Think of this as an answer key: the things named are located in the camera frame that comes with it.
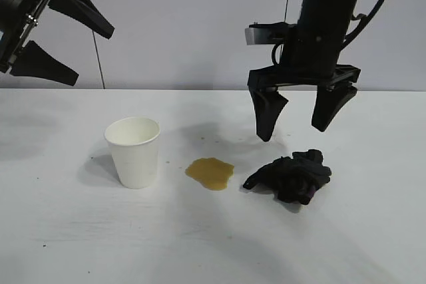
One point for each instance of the white paper cup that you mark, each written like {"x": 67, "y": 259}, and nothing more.
{"x": 133, "y": 164}

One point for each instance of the black cloth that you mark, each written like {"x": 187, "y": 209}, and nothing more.
{"x": 293, "y": 177}

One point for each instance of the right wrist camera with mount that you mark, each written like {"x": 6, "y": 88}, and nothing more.
{"x": 254, "y": 36}

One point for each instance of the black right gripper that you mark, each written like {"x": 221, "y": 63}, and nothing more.
{"x": 316, "y": 54}

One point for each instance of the brown liquid spill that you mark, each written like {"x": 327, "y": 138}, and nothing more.
{"x": 209, "y": 172}

